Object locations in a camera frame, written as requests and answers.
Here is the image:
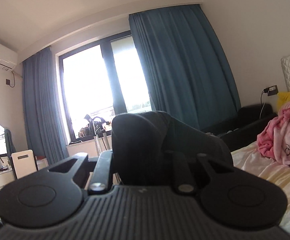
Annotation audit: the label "black ribbed pants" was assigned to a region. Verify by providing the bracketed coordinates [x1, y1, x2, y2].
[112, 111, 234, 186]

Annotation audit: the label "silver tripod stand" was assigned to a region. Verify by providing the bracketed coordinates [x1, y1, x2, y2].
[84, 114, 111, 157]

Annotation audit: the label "pale pink bed sheet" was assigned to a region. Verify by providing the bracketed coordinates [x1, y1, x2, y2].
[231, 142, 290, 234]

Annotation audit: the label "black armchair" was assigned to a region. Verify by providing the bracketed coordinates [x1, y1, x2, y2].
[202, 103, 277, 152]

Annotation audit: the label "left teal curtain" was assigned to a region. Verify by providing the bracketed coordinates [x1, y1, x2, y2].
[22, 47, 69, 165]

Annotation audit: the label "teal curtain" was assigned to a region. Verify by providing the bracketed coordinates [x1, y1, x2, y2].
[22, 47, 69, 165]
[129, 4, 241, 129]

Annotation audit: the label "white chair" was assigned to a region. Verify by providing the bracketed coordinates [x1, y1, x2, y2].
[11, 150, 37, 179]

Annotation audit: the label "right teal curtain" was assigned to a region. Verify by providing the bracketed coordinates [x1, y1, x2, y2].
[129, 4, 241, 129]

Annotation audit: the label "pink garment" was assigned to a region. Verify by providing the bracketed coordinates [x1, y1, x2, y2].
[257, 101, 290, 166]

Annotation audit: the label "dark framed window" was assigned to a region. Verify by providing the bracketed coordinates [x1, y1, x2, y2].
[57, 31, 152, 142]

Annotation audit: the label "yellow plush item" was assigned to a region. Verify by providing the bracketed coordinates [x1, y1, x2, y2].
[276, 91, 290, 110]

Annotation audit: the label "wall power socket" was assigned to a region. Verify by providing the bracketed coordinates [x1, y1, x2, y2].
[263, 85, 279, 96]

